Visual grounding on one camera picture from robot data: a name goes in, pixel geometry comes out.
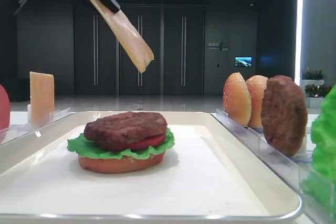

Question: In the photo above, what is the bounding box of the orange cheese slice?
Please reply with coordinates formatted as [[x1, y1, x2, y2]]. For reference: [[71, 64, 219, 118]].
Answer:
[[29, 71, 55, 123], [90, 0, 154, 73]]

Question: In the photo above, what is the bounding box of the upright orange cheese slice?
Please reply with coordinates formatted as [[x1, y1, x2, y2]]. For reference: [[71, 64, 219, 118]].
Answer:
[[29, 71, 55, 123]]

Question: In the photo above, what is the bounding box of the brown meat patty on burger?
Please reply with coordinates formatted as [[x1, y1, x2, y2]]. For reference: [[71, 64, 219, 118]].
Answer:
[[84, 112, 167, 151]]

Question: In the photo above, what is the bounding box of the red tomato slice in rack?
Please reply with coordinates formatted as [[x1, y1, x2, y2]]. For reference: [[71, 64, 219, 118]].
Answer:
[[0, 85, 11, 130]]

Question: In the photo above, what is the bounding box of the green lettuce leaf on burger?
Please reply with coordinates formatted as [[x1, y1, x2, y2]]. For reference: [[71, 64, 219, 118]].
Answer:
[[67, 128, 175, 160]]

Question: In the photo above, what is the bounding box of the red tomato slice on burger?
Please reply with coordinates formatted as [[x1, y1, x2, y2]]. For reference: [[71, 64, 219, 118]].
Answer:
[[126, 133, 166, 150]]

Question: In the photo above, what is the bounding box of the upright brown meat patty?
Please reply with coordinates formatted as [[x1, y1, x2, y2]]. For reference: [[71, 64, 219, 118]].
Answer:
[[261, 75, 308, 157]]

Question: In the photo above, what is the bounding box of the green lettuce in rack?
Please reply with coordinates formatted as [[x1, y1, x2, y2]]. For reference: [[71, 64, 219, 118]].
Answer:
[[301, 87, 335, 207]]

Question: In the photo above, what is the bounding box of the middle dark double door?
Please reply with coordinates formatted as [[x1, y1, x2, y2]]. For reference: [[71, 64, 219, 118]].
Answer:
[[119, 6, 160, 95]]

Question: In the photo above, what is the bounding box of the dark double door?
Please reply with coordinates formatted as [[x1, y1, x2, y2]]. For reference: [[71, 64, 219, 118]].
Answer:
[[164, 6, 205, 95], [73, 5, 116, 95], [119, 6, 160, 95]]

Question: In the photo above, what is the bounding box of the left dark double door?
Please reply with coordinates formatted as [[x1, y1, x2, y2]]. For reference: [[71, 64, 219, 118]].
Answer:
[[73, 5, 116, 95]]

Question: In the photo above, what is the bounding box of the right dark double door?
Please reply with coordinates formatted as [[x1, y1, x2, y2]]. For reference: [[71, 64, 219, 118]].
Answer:
[[164, 6, 205, 95]]

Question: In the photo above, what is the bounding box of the clear acrylic left rack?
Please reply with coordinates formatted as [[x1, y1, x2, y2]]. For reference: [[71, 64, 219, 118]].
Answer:
[[1, 108, 74, 145]]

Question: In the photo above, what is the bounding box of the clear acrylic rack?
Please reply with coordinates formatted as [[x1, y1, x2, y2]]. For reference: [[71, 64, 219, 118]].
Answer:
[[1, 108, 74, 145], [216, 109, 335, 223]]

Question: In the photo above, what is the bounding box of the bottom bun half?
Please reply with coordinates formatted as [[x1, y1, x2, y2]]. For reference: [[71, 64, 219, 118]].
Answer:
[[78, 152, 165, 174]]

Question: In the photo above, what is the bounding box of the bun half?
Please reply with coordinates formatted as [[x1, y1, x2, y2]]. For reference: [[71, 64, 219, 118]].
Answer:
[[78, 152, 165, 174], [246, 75, 268, 128]]

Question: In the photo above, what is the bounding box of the sesame bun top front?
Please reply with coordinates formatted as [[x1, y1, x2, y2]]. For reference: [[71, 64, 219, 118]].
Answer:
[[223, 72, 252, 126]]

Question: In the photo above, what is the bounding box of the bun half behind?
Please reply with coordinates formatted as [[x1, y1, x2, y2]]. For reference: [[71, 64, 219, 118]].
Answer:
[[246, 75, 268, 128]]

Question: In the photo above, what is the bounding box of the white serving tray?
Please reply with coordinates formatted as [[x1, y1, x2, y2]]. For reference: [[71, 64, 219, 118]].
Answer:
[[1, 111, 302, 223]]

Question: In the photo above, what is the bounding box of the upper flower planter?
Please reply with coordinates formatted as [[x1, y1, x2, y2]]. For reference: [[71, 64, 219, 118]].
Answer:
[[300, 68, 324, 88]]

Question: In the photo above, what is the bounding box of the flower planter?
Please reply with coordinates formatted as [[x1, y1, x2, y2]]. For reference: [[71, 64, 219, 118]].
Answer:
[[300, 68, 324, 88], [305, 84, 331, 108]]

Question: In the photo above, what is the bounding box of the lower flower planter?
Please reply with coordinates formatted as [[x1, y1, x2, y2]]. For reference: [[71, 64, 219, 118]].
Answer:
[[305, 84, 331, 108]]

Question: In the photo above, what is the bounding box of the clear acrylic right rack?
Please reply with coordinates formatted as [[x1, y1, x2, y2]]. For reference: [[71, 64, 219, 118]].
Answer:
[[216, 109, 335, 223]]

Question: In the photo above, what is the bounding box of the small wall screen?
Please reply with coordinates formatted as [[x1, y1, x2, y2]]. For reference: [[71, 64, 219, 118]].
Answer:
[[235, 57, 252, 68]]

